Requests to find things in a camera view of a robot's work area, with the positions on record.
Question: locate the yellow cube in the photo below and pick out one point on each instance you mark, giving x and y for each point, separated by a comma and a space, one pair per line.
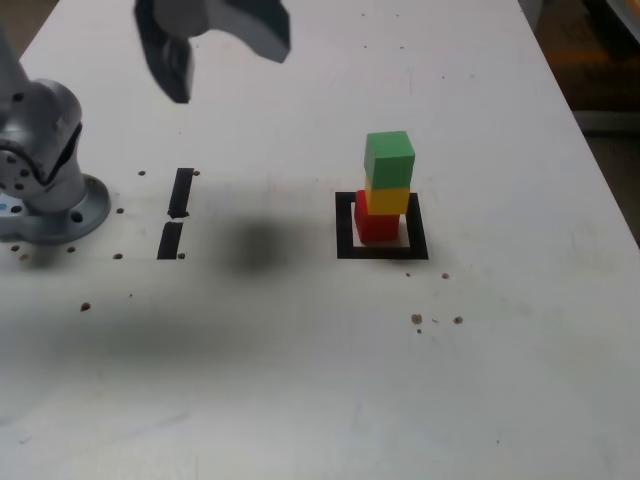
387, 200

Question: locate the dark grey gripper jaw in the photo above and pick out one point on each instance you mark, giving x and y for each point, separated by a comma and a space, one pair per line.
170, 70

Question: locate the green cube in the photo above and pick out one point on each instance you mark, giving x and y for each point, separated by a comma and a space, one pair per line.
390, 160

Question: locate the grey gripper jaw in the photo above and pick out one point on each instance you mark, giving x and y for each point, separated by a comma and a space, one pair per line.
250, 25

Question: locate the black tape square outline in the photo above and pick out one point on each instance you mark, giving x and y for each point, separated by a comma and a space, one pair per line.
345, 250

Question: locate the brown background furniture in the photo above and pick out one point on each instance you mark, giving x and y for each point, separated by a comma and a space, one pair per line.
600, 50

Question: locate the red cube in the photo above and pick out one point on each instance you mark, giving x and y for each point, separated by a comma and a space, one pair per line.
377, 230

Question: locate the black tape strip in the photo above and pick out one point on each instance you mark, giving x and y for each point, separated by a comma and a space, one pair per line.
180, 190

